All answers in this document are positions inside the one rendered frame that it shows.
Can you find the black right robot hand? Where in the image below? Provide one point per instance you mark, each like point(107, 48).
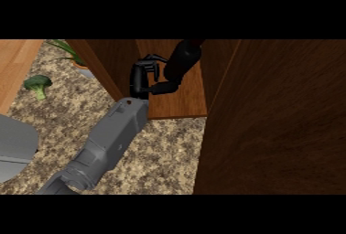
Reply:
point(138, 79)

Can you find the dark wine bottle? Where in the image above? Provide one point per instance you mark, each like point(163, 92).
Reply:
point(184, 59)

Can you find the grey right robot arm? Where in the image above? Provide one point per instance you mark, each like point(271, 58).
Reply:
point(115, 131)

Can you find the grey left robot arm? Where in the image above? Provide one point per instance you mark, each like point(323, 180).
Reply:
point(14, 146)

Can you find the brown wooden cabinet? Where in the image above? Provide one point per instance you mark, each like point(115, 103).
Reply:
point(181, 103)

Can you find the dark brown cabinet door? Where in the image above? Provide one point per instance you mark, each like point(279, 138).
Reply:
point(276, 122)

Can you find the green potted plant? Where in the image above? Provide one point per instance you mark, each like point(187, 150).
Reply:
point(78, 62)

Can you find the green broccoli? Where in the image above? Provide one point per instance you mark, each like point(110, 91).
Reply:
point(39, 84)

